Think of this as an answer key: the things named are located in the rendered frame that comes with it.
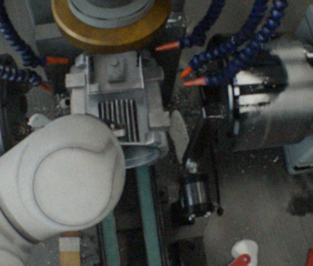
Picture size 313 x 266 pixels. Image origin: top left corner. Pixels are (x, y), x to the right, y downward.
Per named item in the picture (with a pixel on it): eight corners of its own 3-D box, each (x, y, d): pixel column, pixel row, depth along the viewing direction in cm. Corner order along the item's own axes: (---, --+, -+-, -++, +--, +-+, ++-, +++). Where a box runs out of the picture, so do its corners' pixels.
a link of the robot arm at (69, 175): (91, 91, 49) (1, 149, 49) (86, 103, 34) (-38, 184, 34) (139, 169, 51) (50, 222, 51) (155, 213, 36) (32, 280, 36)
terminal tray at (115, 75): (86, 57, 85) (84, 38, 79) (138, 52, 86) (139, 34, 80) (89, 111, 81) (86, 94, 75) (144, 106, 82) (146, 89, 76)
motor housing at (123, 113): (74, 92, 99) (64, 50, 82) (154, 85, 101) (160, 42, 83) (78, 174, 92) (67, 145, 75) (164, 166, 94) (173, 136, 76)
